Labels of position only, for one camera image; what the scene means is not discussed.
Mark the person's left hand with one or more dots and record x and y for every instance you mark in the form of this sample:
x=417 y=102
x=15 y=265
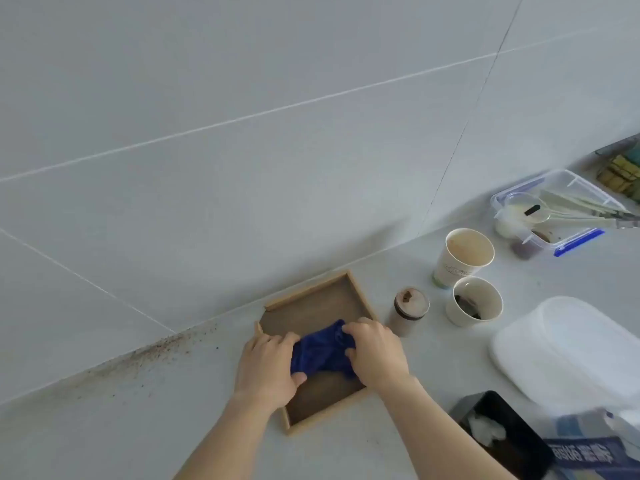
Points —
x=262 y=369

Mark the person's right hand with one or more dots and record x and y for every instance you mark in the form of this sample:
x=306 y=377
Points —
x=380 y=357

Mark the person's right thumb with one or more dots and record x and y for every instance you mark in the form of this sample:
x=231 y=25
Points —
x=351 y=355

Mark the person's left thumb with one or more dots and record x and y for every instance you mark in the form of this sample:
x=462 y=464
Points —
x=298 y=381

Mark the blue cleaning cloth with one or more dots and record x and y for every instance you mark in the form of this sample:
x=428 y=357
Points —
x=320 y=352

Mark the person's left forearm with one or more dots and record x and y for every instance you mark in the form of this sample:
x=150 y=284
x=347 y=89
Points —
x=225 y=442

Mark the person's right forearm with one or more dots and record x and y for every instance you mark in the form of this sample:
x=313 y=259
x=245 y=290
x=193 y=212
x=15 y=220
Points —
x=440 y=439

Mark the square wooden tray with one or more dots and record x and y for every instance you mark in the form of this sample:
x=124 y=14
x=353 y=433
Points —
x=320 y=304

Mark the small glass jar brown lid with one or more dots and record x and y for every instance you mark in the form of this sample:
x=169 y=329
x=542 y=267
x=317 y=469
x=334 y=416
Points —
x=407 y=314

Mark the short white paper cup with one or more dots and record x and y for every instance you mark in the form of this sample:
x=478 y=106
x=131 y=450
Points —
x=457 y=317

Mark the dark tea bag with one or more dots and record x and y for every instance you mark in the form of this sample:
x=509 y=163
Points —
x=467 y=305

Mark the tall white paper cup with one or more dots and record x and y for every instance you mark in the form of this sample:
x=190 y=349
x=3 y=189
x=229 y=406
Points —
x=452 y=269

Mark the crumpled white tissue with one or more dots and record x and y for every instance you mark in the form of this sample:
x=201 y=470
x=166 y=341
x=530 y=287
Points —
x=486 y=427

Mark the black rectangular bin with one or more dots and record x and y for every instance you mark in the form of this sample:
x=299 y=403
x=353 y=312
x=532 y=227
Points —
x=520 y=449

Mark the white plastic container lid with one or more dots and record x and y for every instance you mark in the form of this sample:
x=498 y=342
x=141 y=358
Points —
x=565 y=354

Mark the small glass measuring cup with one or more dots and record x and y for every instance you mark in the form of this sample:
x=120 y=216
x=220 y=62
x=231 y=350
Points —
x=517 y=214

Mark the clear plastic box blue clip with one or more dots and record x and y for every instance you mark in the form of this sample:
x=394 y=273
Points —
x=575 y=235

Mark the blue white printed packet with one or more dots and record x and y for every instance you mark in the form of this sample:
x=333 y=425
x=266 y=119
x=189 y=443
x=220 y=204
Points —
x=590 y=454

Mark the yellow green sponges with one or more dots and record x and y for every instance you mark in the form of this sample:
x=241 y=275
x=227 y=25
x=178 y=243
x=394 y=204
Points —
x=620 y=174

